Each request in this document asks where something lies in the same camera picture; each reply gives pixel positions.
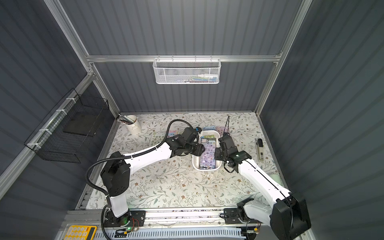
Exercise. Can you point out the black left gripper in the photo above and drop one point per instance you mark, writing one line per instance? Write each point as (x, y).
(195, 147)

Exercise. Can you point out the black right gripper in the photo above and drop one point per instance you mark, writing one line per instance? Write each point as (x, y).
(225, 142)

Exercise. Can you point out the white plastic storage tray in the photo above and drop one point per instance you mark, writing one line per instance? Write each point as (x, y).
(207, 135)

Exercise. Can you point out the purple sticker sheet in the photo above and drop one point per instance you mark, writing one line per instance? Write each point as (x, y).
(207, 159)

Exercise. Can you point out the pink 3D sticker sheet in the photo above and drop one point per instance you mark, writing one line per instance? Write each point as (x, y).
(223, 131)

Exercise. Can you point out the blue sticker sheet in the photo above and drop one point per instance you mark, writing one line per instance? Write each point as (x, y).
(209, 128)

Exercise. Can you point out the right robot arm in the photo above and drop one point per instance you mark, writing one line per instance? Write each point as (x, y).
(286, 213)

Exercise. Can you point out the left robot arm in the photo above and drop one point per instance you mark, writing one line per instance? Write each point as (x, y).
(116, 173)

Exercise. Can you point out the black white handheld device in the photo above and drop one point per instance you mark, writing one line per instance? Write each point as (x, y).
(260, 149)

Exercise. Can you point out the cream metal pen bucket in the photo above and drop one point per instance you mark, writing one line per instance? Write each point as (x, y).
(133, 125)

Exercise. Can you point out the items in white basket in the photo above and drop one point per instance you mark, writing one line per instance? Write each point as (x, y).
(202, 78)

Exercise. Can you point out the yellow calculator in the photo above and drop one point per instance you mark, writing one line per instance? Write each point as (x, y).
(80, 232)

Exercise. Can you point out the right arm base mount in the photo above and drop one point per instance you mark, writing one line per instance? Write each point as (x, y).
(236, 216)

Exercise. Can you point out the white wire wall basket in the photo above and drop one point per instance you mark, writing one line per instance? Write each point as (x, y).
(166, 72)

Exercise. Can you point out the white slotted cable duct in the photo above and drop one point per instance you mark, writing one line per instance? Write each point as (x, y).
(181, 234)

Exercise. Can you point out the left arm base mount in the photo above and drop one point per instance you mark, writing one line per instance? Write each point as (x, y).
(130, 219)

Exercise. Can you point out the black wire wall basket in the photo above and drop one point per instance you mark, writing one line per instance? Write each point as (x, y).
(69, 134)

